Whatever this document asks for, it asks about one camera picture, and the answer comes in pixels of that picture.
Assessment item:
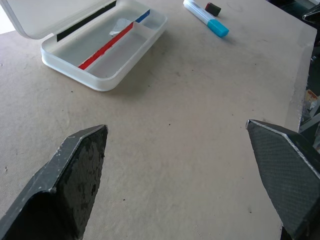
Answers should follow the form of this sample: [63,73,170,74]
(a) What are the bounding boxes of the small black eraser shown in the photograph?
[204,2,222,17]

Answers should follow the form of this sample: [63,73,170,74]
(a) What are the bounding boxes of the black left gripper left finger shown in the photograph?
[0,124,109,240]

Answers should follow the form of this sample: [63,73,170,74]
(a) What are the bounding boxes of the white plastic pencil case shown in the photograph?
[0,0,168,92]

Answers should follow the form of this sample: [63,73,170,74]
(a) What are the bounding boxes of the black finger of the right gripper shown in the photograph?
[302,4,320,25]

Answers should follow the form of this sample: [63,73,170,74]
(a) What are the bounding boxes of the white marker with blue cap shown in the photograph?
[183,0,230,39]

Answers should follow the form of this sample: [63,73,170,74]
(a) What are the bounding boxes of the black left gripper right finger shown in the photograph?
[245,119,320,240]

